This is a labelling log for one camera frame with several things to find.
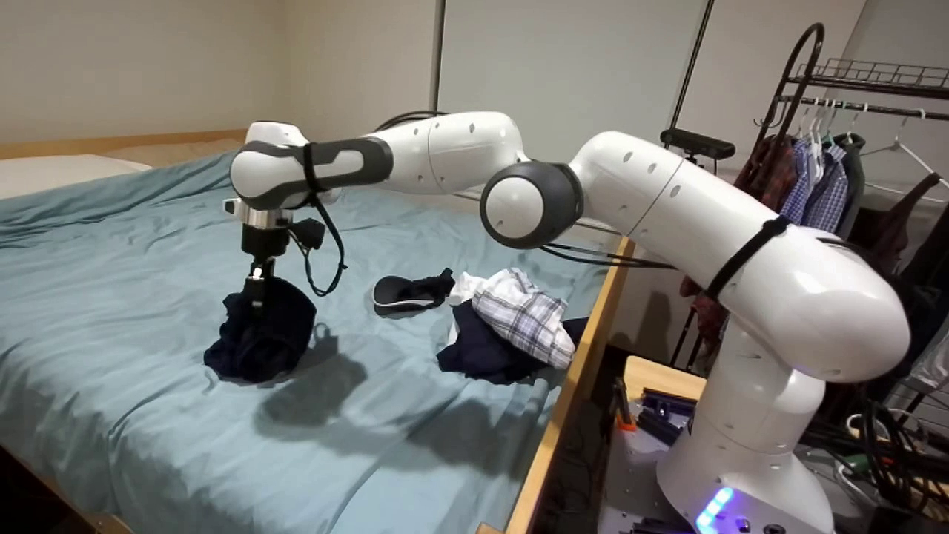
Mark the small wooden stool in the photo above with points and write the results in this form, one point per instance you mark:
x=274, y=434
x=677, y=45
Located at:
x=662, y=376

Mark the wooden headboard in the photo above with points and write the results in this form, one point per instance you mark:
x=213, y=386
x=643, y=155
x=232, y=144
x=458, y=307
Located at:
x=120, y=144

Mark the dark hanging shirt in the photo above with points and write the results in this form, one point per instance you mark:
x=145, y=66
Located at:
x=852, y=181

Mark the white pillow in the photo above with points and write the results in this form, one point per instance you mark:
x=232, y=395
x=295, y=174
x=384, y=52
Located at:
x=60, y=177

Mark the white clothes hanger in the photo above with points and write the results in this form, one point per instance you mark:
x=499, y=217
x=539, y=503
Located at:
x=915, y=155

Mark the black cap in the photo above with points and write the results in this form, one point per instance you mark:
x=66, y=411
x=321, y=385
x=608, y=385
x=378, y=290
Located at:
x=404, y=294

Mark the black camera on stand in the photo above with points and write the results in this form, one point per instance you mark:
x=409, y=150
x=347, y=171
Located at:
x=698, y=144

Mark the dark navy garment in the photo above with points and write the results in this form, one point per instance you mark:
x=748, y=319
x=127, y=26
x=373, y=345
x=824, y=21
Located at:
x=489, y=358

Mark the black clothing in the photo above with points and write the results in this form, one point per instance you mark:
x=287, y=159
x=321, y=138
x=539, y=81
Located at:
x=259, y=336

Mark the plaid shirt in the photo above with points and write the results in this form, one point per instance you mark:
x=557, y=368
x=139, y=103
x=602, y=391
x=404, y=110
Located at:
x=522, y=315

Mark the wooden footboard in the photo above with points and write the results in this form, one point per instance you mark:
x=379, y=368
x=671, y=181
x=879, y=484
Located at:
x=563, y=395

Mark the white cloth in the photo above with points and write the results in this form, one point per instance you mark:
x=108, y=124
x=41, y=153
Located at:
x=461, y=290

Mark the blue striped hanging shirt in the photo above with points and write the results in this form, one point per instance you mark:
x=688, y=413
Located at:
x=811, y=181

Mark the black metal clothes rack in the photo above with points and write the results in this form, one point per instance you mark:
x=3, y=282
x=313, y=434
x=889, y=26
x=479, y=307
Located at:
x=875, y=76

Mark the maroon hanging shirt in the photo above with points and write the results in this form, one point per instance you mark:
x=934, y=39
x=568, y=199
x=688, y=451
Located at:
x=766, y=174

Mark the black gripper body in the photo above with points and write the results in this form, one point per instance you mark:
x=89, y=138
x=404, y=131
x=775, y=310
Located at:
x=261, y=242

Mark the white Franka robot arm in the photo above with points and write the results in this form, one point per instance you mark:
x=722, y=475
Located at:
x=789, y=299

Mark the dark brown hanging garment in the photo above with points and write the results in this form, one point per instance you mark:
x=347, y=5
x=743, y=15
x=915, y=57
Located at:
x=906, y=233

